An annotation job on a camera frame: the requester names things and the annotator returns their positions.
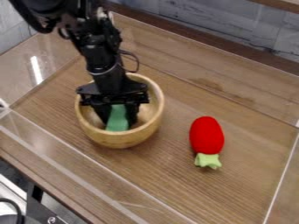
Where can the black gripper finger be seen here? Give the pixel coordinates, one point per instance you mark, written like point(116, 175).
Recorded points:
point(132, 113)
point(104, 112)

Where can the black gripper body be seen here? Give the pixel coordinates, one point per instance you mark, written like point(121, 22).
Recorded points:
point(113, 88)

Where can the brown wooden bowl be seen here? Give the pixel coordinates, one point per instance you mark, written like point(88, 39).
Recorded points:
point(150, 117)

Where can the green foam block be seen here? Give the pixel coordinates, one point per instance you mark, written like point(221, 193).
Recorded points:
point(118, 122)

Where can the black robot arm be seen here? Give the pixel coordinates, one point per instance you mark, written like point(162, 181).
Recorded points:
point(84, 21)

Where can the red plush strawberry toy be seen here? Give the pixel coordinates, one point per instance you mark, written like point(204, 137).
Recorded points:
point(208, 142)

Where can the clear acrylic enclosure wall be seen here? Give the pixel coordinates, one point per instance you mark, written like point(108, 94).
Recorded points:
point(150, 183)

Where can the black metal table frame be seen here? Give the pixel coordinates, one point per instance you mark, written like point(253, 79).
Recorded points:
point(45, 209)

